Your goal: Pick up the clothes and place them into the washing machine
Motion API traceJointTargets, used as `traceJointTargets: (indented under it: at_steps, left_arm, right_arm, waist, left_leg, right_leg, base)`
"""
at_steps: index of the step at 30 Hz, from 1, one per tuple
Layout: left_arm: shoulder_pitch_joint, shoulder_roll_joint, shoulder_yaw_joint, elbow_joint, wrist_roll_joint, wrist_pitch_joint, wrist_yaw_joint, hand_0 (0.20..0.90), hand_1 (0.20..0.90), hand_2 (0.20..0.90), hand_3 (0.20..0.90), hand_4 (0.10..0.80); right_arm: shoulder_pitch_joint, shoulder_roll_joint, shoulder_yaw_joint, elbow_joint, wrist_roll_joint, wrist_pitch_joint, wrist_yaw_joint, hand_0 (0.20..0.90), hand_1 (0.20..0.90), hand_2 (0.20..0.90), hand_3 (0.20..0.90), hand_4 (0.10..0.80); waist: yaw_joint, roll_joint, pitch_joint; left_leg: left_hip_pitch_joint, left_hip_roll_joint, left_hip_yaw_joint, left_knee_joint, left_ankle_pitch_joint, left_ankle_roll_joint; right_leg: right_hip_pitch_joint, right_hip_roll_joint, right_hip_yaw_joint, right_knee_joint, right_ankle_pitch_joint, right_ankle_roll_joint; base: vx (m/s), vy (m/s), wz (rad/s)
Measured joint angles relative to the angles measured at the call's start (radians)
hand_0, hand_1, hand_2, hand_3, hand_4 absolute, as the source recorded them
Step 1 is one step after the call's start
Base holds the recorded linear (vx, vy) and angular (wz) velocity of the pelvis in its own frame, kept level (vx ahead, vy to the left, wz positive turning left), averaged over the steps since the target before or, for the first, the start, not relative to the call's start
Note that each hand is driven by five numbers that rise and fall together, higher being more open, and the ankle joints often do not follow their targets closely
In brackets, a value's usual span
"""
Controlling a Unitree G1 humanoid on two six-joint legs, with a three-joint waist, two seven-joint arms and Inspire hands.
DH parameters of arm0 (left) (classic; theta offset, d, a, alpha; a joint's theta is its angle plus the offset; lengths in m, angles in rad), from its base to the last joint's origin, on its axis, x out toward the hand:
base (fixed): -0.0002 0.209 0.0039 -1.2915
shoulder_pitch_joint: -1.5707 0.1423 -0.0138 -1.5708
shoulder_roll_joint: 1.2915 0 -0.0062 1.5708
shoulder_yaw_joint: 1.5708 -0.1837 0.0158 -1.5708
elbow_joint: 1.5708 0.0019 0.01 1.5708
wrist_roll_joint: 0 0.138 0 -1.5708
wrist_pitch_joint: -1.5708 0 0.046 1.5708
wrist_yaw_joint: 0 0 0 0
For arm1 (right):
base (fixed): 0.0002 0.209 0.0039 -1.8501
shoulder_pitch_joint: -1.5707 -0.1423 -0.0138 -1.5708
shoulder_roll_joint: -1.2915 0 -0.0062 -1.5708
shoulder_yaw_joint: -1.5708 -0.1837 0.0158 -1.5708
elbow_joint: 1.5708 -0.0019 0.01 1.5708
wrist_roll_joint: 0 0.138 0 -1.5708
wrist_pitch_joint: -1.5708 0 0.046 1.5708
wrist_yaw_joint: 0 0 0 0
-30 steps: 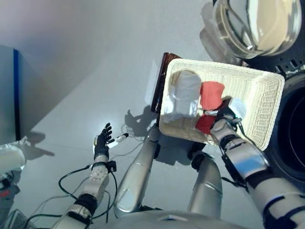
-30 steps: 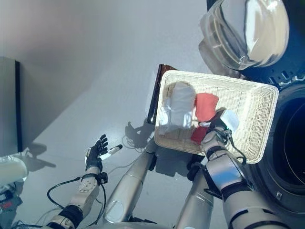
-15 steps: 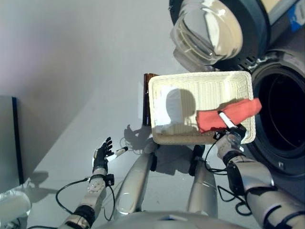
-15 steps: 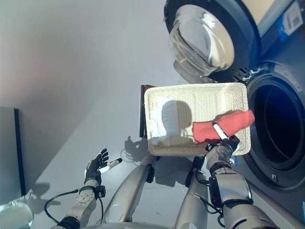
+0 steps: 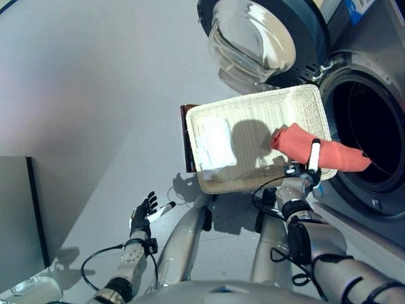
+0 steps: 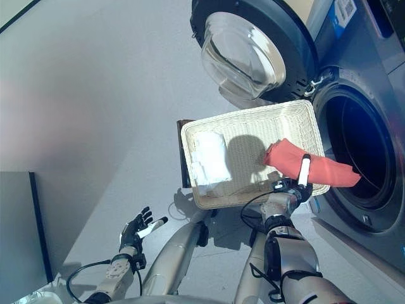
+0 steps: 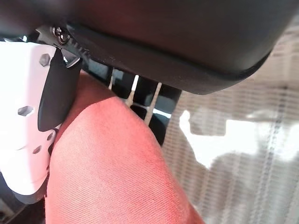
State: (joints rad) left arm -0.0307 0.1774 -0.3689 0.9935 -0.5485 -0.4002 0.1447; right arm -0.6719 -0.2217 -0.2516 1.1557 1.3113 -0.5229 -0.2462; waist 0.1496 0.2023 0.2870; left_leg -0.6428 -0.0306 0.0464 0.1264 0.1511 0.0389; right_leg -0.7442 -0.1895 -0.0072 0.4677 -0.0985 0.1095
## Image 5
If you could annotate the white wicker basket tray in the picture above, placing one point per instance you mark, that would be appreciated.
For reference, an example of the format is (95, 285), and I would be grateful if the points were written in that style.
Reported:
(253, 104)

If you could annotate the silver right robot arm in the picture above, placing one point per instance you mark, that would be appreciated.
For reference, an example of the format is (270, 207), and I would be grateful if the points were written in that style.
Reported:
(326, 240)

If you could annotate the grey cabinet with black edge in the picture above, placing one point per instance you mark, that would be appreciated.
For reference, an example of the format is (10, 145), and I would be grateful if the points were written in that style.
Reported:
(19, 221)

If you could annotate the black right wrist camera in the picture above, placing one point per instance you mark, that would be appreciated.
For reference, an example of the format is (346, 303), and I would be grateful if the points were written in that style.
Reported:
(291, 170)

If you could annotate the silver right robot leg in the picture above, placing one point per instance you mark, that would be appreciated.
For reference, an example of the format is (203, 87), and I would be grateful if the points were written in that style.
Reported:
(272, 247)

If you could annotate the grey robot torso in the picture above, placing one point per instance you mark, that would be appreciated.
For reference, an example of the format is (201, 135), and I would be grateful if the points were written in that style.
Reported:
(221, 293)

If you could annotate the red cloth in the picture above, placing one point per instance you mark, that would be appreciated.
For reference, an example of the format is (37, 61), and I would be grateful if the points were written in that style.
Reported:
(294, 142)

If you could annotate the grey front-load washing machine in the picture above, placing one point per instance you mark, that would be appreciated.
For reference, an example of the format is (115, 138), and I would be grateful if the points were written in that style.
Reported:
(364, 47)

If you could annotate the brown wooden stool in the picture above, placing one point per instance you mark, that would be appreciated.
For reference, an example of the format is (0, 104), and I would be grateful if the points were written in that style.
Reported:
(186, 142)

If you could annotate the silver left robot leg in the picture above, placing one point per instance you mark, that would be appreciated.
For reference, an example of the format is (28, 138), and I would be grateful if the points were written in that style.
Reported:
(180, 247)

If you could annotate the round glass washer door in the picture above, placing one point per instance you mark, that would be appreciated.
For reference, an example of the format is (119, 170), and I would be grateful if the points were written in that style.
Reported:
(253, 41)

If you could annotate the silver robot leg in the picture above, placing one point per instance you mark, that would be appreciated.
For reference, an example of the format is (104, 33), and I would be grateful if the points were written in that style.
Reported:
(272, 247)
(180, 247)

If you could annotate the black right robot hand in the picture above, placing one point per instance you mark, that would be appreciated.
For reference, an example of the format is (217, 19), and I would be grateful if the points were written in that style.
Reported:
(314, 155)

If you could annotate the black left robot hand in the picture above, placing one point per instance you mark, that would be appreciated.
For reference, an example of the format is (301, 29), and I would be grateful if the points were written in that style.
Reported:
(140, 218)

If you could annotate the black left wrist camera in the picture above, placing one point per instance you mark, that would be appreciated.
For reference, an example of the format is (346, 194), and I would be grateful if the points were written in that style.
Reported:
(152, 245)

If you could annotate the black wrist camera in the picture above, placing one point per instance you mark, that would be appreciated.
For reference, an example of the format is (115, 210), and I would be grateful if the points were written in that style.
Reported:
(152, 245)
(291, 170)

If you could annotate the small blue washer sticker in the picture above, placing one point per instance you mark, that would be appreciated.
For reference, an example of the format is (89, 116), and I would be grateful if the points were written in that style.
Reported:
(359, 9)

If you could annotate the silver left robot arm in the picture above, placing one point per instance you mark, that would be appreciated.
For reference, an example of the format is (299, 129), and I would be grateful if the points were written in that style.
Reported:
(133, 256)

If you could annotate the clear plastic bag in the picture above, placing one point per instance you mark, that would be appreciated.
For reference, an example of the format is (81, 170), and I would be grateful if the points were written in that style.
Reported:
(234, 79)

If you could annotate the white cloth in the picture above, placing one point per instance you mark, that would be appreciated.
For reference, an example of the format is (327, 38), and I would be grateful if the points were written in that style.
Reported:
(216, 142)

